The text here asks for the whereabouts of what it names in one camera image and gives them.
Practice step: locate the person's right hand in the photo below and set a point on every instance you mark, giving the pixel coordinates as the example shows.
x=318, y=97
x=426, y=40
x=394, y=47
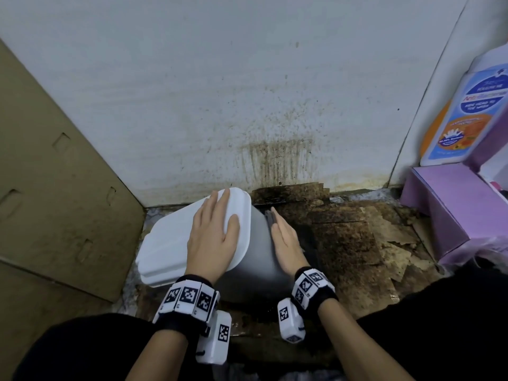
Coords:
x=287, y=246

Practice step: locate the person's left hand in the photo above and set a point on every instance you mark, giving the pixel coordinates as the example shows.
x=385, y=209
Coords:
x=212, y=242

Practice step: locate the white lidded trash bin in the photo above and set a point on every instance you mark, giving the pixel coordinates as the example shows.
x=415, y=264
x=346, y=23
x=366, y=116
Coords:
x=186, y=242

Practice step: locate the person's right forearm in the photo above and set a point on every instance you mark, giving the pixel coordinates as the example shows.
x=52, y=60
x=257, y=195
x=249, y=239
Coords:
x=357, y=345

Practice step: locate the person's left forearm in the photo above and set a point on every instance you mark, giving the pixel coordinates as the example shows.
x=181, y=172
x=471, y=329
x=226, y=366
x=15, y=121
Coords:
x=158, y=357

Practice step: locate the person's black clothing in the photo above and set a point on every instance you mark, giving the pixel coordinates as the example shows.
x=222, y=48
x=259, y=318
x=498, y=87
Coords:
x=436, y=329

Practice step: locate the stained brown cardboard sheet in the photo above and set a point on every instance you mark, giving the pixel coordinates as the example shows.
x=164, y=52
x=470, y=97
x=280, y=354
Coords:
x=349, y=242

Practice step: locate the left wrist marker band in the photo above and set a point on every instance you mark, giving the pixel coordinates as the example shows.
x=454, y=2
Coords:
x=194, y=309

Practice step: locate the brown cardboard panel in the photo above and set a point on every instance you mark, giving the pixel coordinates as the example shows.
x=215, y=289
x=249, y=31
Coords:
x=59, y=214

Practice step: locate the purple cardboard display box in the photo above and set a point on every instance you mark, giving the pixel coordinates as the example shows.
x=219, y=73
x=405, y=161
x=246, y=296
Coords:
x=460, y=206

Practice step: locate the white bottle blue orange label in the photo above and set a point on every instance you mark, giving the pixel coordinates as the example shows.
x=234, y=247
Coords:
x=464, y=115

